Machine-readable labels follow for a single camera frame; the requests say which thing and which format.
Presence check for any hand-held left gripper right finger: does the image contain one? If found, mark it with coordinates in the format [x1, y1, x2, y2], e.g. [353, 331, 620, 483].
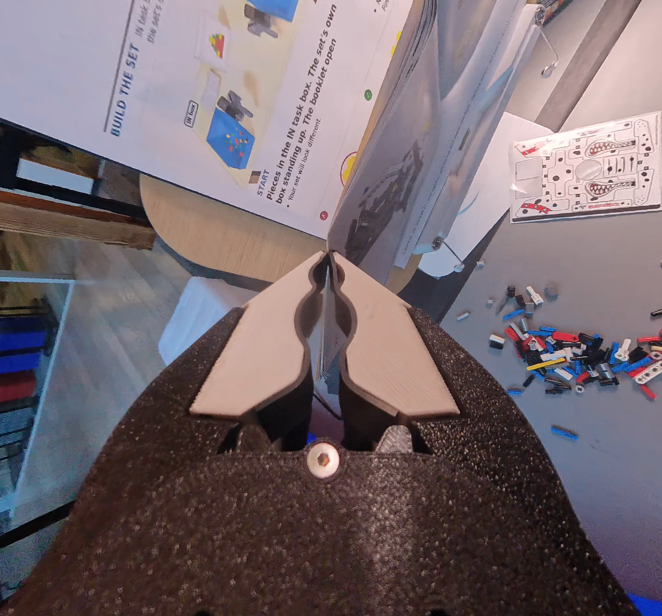
[326, 255, 461, 419]

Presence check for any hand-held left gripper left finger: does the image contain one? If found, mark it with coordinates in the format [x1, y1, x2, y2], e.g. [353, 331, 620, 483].
[190, 253, 330, 416]

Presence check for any instruction booklet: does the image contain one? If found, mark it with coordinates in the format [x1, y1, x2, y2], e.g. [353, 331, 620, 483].
[321, 0, 549, 394]

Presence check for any printed task sheet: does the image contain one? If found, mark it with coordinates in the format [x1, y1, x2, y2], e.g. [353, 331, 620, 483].
[0, 0, 437, 240]

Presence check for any white plastic storage box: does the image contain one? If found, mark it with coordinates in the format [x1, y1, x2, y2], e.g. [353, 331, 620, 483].
[156, 276, 272, 369]

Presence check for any book stand with white base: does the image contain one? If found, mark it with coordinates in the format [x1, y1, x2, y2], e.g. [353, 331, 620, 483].
[138, 4, 561, 296]

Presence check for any pile of small brick pieces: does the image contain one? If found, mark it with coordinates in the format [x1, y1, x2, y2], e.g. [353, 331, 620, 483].
[455, 281, 662, 402]

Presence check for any shelf with coloured bins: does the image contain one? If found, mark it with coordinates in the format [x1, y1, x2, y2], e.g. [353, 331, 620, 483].
[0, 273, 75, 498]

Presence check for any wooden table with black legs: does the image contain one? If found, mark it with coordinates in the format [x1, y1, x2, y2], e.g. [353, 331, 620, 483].
[0, 151, 158, 252]

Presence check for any sticker sheet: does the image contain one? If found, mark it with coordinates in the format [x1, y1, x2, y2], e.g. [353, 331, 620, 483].
[508, 110, 662, 225]

